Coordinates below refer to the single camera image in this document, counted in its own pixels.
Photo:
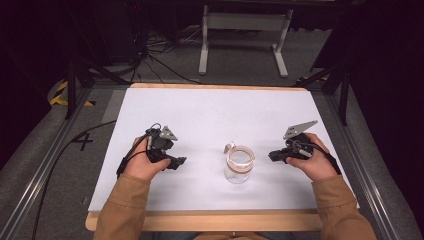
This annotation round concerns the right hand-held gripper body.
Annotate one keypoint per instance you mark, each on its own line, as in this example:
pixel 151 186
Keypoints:
pixel 298 141

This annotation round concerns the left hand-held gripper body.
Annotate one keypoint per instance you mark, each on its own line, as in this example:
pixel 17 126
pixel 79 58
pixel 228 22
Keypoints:
pixel 160 141

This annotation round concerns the clear glass jar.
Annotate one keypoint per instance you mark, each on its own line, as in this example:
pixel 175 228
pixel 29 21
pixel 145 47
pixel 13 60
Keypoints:
pixel 238 163

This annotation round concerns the person's left hand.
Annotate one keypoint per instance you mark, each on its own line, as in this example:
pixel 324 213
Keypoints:
pixel 144 163

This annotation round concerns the person's right hand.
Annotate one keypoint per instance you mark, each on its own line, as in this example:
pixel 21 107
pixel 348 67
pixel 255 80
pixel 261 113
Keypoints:
pixel 315 163

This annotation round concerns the white table mat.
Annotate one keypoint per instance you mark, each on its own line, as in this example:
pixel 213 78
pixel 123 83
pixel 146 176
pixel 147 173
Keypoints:
pixel 213 146

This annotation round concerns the yellow black hazard tape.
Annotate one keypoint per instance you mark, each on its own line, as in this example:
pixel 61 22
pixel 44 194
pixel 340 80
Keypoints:
pixel 65 96

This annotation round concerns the white metal stand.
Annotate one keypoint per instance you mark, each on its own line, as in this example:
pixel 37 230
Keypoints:
pixel 245 36

